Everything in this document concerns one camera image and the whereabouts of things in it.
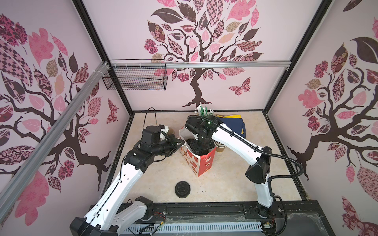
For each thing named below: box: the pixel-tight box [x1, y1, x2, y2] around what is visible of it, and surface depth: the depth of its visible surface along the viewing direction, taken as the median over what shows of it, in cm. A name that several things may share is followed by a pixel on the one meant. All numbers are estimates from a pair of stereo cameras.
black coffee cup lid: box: [174, 180, 191, 199], surface depth 81 cm
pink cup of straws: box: [196, 105, 215, 117], surface depth 98 cm
